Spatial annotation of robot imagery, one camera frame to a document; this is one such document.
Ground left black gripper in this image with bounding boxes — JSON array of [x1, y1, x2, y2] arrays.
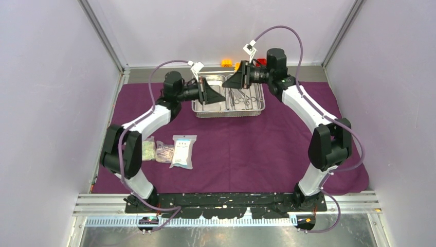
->
[[176, 78, 225, 105]]

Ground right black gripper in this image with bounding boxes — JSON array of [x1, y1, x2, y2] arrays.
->
[[223, 60, 274, 90]]

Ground orange yellow toy block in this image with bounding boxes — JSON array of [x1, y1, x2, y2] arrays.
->
[[234, 62, 240, 72]]

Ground white sterile pouch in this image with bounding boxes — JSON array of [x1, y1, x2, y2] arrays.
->
[[170, 135, 197, 170]]

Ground pink clear packet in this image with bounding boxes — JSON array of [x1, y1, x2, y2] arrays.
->
[[155, 141, 174, 164]]

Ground green packet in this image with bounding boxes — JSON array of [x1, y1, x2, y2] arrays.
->
[[142, 136, 156, 161]]

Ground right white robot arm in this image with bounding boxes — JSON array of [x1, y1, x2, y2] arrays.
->
[[222, 48, 352, 211]]

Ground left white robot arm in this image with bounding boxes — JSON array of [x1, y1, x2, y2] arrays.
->
[[100, 71, 226, 213]]

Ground steel surgical forceps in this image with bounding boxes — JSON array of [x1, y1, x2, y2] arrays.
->
[[229, 89, 257, 110]]

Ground small orange block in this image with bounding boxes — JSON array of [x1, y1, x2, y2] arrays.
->
[[221, 59, 233, 67]]

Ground steel instrument tray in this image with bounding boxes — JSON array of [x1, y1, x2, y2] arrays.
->
[[192, 70, 265, 118]]

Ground red block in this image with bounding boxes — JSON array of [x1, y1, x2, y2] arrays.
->
[[254, 58, 267, 66]]

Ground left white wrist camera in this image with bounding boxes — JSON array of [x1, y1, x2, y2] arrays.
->
[[187, 60, 204, 82]]

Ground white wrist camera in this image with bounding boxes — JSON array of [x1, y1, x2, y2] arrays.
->
[[187, 60, 204, 82], [241, 40, 258, 64]]

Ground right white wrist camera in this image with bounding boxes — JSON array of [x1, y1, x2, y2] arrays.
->
[[241, 40, 258, 64]]

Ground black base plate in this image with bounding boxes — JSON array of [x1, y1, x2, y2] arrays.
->
[[147, 192, 327, 219]]

